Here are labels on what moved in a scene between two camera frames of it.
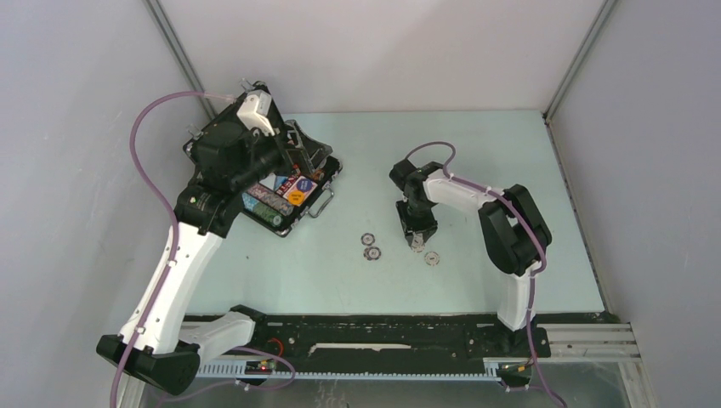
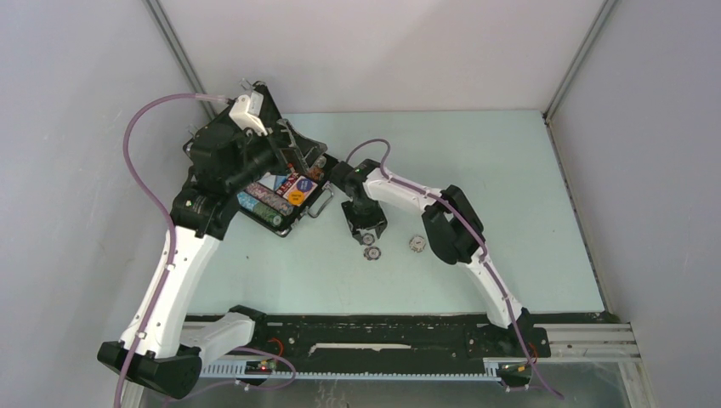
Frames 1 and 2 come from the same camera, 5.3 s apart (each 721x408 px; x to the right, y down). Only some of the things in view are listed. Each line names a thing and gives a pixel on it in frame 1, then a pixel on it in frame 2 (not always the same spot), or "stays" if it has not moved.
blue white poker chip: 367,239 stays
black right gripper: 428,226 to 355,223
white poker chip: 417,245 stays
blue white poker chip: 372,253 stays
